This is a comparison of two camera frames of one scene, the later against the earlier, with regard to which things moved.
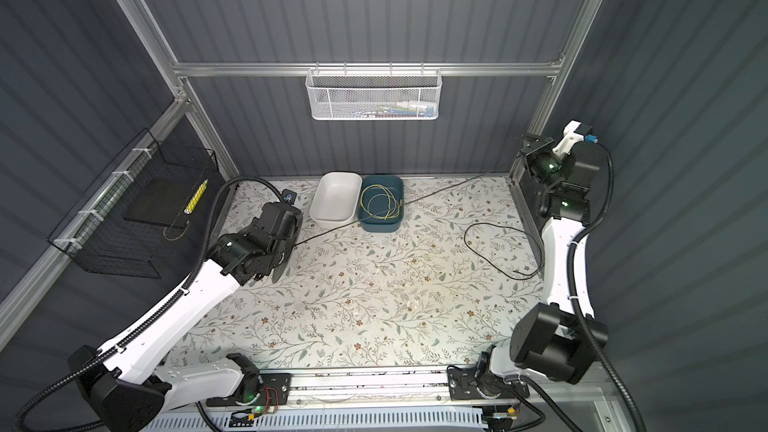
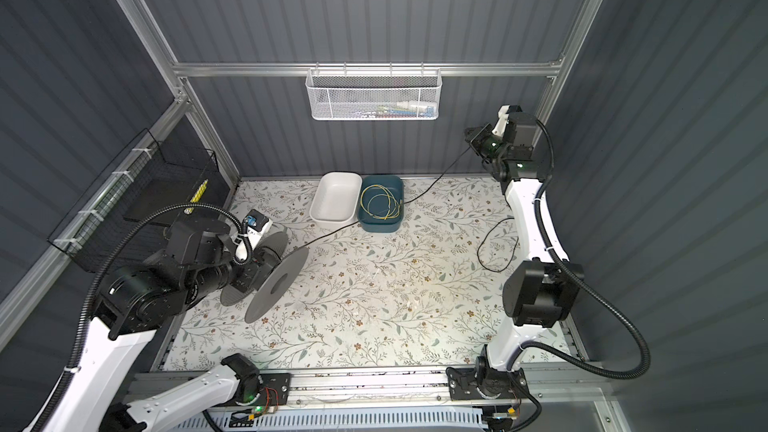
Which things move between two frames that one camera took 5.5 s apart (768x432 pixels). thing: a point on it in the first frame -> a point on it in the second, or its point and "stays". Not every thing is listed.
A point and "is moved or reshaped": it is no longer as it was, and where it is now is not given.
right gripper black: x=541 y=146 -> x=475 y=142
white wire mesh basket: x=373 y=94 stays
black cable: x=511 y=276 is moved or reshaped
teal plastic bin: x=381 y=203 stays
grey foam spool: x=290 y=221 -> x=277 y=273
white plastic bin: x=335 y=199 stays
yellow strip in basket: x=195 y=197 stays
